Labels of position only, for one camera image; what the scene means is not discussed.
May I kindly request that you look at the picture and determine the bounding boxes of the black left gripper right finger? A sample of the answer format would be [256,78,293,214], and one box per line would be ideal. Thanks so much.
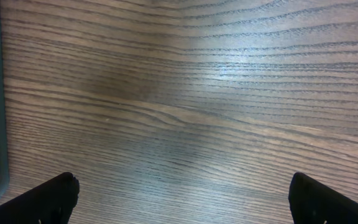
[288,172,358,224]

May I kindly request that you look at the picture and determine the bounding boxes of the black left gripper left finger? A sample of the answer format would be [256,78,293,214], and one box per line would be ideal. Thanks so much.
[0,172,80,224]

